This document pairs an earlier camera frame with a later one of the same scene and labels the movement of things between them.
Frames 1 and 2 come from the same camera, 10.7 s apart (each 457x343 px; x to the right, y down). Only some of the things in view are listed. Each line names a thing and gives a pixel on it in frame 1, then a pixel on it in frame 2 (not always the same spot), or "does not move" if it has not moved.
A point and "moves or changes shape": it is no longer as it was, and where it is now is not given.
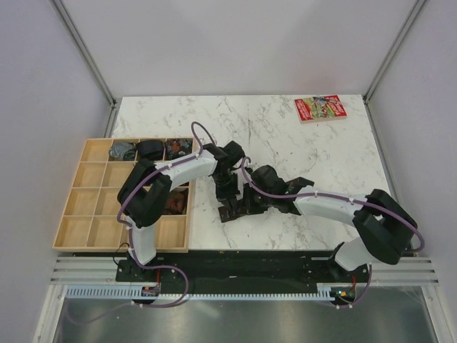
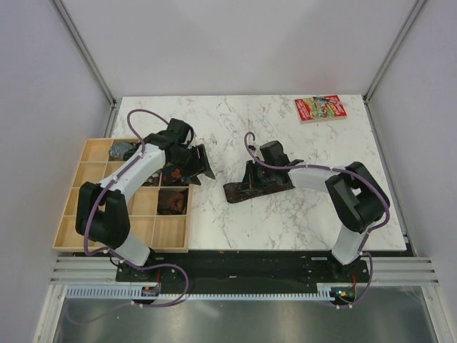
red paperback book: [318, 108] does not move
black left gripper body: [226, 186] → [188, 161]
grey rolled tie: [122, 151] does not move
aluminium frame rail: [413, 270] does not move
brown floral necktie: [227, 213] moves or changes shape
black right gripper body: [255, 201] → [260, 173]
